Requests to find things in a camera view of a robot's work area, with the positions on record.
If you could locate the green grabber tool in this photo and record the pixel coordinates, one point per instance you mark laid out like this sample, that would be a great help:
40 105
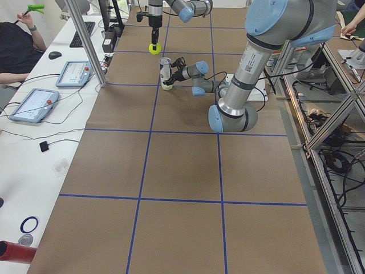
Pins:
37 8

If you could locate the small black square device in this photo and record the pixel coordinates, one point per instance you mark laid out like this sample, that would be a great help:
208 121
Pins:
44 146

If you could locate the black box with label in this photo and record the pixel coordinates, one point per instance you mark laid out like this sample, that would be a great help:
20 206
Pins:
109 41

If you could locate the black monitor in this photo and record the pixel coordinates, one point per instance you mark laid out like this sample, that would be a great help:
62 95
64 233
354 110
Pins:
112 21

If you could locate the far blue teach pendant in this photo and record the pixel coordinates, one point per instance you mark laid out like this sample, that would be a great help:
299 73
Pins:
74 74

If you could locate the small orange electronics board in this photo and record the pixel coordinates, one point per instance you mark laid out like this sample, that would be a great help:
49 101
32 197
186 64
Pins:
107 60

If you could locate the person in black shirt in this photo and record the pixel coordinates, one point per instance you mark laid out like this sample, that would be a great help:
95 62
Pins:
20 52

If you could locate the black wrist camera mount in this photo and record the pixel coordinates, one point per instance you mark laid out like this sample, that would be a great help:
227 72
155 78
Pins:
140 15

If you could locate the blue teach pendant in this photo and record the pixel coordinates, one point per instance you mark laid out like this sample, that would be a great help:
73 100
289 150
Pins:
74 74
35 106

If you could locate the white blue tennis ball can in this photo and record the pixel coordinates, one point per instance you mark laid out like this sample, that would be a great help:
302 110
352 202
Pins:
165 69

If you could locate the red cylinder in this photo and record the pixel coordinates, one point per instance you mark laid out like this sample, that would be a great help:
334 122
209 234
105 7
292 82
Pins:
17 253

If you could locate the black computer mouse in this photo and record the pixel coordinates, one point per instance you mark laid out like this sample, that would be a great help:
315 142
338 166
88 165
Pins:
54 54

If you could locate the aluminium frame post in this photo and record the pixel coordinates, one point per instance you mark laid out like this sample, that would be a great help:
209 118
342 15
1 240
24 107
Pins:
78 21

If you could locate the near blue teach pendant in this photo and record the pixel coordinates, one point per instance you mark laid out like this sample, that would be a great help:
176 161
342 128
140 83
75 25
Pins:
35 106

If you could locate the yellow Roland Garros tennis ball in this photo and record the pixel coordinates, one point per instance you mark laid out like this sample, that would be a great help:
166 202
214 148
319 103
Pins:
154 49

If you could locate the person's hand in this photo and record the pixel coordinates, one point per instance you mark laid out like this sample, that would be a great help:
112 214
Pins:
26 19

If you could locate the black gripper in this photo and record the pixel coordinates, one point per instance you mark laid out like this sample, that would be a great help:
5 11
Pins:
177 75
155 21

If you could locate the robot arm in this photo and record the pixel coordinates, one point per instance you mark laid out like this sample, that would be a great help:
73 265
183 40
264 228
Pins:
268 25
185 10

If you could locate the aluminium truss frame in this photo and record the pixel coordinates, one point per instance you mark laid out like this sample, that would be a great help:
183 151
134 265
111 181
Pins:
333 128

